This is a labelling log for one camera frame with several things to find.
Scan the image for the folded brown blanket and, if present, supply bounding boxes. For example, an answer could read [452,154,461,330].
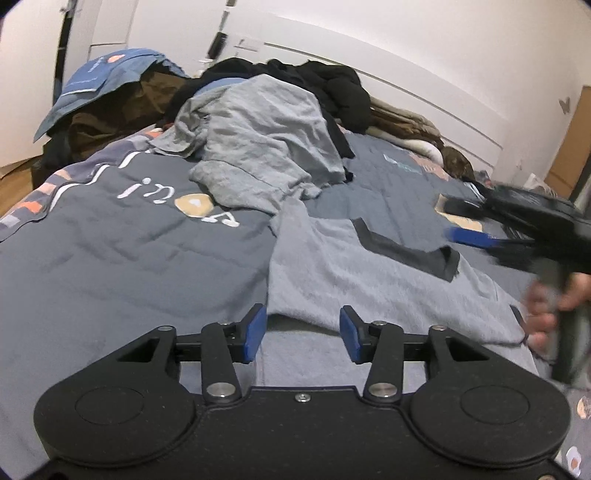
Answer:
[367,97,444,148]

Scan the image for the black cylinder holder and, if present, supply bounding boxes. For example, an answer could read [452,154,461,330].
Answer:
[208,0,232,61]

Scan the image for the white pillow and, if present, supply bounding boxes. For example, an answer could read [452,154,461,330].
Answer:
[392,136,446,167]

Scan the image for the white headboard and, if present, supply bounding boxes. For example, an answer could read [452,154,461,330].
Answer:
[263,14,509,171]

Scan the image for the light blue shirt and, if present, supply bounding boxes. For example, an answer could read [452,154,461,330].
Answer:
[191,78,252,100]

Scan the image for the brown clothes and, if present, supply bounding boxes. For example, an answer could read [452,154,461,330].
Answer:
[67,71,185,160]

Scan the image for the black jacket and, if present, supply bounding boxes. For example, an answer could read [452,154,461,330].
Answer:
[164,58,372,134]

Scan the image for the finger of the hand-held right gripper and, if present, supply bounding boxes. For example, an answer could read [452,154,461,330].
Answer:
[436,196,497,219]
[445,227,532,266]

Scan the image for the light grey t-shirt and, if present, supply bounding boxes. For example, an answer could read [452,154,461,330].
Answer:
[148,74,354,217]

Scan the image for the blue printed cloth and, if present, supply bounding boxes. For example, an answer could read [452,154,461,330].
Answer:
[34,48,190,144]

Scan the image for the person's right hand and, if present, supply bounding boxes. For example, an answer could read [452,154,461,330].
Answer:
[525,271,591,361]

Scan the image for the grey sweatshirt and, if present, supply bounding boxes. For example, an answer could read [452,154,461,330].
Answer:
[256,200,539,388]

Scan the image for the black garment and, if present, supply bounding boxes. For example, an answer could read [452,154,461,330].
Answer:
[323,111,356,183]

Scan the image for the dark storage box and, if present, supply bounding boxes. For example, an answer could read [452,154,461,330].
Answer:
[32,129,75,190]

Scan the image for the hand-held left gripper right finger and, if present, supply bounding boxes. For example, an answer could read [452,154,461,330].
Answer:
[340,305,497,406]

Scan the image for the brown cardboard panel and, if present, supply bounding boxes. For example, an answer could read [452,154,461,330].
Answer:
[545,85,591,204]

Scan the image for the white wardrobe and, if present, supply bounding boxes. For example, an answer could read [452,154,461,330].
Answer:
[0,0,75,169]

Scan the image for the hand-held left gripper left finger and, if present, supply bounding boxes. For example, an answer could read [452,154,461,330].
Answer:
[104,304,267,406]

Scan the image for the printed grey quilt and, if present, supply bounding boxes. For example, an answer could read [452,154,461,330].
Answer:
[0,129,591,480]

